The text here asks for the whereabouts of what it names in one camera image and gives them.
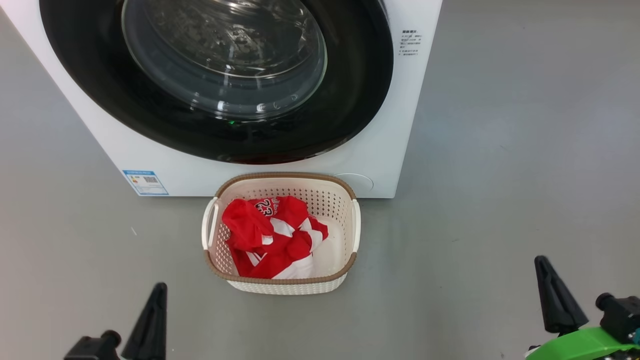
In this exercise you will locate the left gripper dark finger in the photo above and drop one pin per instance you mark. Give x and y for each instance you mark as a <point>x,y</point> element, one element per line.
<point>150,335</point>

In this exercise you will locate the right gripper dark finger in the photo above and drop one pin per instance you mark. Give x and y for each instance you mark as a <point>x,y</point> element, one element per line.
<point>557,305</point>

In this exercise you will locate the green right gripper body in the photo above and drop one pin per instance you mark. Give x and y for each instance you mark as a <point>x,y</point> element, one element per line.
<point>580,347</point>

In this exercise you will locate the red and white jersey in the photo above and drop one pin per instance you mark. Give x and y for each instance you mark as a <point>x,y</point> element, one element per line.
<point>250,225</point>

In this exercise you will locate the black round glass washer door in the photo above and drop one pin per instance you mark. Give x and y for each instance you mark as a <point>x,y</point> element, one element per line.
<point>350,100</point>

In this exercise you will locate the cream perforated laundry basket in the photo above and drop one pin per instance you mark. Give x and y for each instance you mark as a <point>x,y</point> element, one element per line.
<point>280,287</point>

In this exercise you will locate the white front-load washing machine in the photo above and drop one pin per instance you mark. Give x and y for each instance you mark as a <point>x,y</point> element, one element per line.
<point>400,150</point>

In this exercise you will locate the blue energy label sticker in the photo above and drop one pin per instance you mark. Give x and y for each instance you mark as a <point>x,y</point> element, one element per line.
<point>145,183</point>

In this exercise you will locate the round white filter cover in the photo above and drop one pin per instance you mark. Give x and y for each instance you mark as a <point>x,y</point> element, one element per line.
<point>357,182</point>

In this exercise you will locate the black text notice sticker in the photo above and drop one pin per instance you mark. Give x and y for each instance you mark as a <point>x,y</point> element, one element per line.
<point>411,42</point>

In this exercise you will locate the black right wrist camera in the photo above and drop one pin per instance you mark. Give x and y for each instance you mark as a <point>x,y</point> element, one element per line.
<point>622,317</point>

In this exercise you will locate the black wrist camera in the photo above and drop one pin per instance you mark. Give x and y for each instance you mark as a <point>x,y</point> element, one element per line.
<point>622,317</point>
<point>92,347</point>

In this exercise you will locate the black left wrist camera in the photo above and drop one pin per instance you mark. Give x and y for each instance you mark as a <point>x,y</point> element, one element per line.
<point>92,347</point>

